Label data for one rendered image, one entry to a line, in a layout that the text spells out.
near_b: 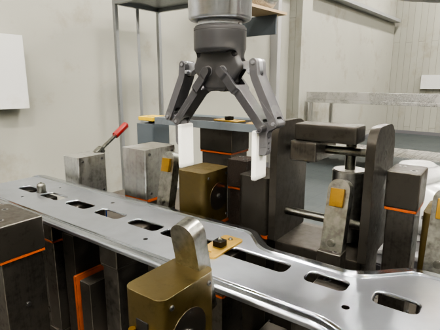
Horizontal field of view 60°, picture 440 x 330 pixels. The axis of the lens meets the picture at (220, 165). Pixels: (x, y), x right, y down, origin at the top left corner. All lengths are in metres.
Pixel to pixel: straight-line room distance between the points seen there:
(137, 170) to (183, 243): 0.46
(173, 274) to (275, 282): 0.15
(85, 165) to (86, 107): 2.49
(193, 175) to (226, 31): 0.34
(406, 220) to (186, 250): 0.38
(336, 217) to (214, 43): 0.33
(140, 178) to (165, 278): 0.47
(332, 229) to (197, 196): 0.28
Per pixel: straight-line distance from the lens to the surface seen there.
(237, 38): 0.54
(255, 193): 0.75
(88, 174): 1.11
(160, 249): 0.62
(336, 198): 0.64
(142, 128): 1.14
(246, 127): 0.86
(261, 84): 0.52
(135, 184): 0.91
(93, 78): 3.61
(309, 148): 0.68
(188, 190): 0.79
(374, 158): 0.63
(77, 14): 3.60
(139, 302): 0.43
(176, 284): 0.44
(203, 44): 0.54
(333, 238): 0.66
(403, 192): 0.67
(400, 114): 10.54
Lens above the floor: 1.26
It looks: 12 degrees down
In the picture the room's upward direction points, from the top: straight up
